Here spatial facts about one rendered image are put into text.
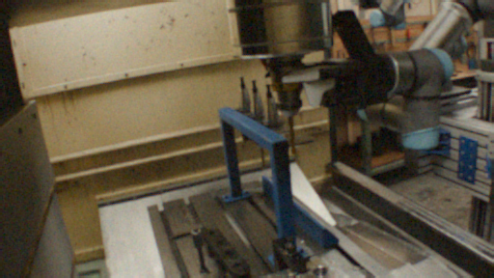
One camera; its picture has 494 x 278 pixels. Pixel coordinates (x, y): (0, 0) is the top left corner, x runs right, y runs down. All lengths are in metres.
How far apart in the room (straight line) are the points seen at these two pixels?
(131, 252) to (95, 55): 0.75
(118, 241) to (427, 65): 1.24
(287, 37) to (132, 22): 1.09
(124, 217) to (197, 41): 0.76
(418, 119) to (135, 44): 1.12
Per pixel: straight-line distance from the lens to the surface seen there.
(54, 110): 1.61
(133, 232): 1.59
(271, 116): 1.06
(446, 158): 1.67
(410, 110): 0.77
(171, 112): 1.62
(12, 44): 0.77
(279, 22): 0.54
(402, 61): 0.72
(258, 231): 1.20
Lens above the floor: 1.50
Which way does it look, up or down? 16 degrees down
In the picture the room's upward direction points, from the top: 7 degrees counter-clockwise
